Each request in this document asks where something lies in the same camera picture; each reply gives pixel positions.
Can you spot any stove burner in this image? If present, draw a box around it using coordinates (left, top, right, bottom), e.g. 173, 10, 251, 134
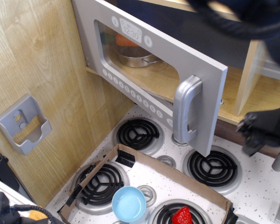
112, 118, 165, 156
182, 146, 242, 196
148, 199, 212, 224
76, 161, 130, 215

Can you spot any orange toy carrot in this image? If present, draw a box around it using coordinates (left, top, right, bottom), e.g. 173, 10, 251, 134
115, 34, 139, 47

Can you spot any small front stove ring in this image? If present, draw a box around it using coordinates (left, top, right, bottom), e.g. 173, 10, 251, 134
136, 185, 157, 207

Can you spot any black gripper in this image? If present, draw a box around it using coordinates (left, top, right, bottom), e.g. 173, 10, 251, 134
237, 108, 280, 156

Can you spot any front left stove burner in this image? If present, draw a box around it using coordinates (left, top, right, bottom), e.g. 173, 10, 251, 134
76, 161, 130, 215

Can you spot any orange toy food piece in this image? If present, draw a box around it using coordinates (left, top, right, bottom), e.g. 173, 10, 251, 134
28, 210, 48, 221

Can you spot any light blue bowl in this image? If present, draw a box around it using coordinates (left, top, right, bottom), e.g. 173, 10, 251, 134
112, 186, 147, 223

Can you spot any small stove ring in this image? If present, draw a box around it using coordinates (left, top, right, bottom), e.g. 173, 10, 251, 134
136, 185, 157, 207
156, 155, 177, 169

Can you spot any grey wall holder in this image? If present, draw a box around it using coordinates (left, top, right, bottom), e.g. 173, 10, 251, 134
0, 94, 52, 155

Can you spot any wooden shelf unit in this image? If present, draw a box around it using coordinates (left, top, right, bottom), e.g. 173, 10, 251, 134
106, 0, 280, 134

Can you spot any red toy strawberry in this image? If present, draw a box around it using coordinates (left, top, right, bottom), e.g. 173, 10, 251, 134
171, 206, 193, 224

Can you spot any small middle stove ring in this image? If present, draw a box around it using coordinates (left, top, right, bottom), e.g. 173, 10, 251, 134
156, 155, 177, 169

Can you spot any steel cooking pot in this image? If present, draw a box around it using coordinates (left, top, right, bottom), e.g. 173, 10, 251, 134
116, 46, 160, 68

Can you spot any back left stove burner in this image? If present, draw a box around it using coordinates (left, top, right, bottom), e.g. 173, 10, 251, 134
112, 118, 165, 156

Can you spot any grey toy microwave door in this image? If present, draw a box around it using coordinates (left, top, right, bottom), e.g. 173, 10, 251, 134
72, 0, 228, 156

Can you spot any brown cardboard frame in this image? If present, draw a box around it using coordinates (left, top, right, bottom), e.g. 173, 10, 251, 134
57, 144, 238, 224

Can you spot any grey stove knob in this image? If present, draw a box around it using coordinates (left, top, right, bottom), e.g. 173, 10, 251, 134
172, 138, 188, 147

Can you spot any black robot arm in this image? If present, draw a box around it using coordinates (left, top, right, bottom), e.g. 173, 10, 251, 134
189, 0, 280, 156

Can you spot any front right stove burner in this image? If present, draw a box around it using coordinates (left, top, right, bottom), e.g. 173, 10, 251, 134
148, 199, 212, 224

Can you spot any back right stove burner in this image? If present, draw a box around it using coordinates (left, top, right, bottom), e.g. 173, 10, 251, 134
182, 146, 242, 196

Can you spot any black braided cable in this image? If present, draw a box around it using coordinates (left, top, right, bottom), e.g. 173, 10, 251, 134
9, 204, 59, 224

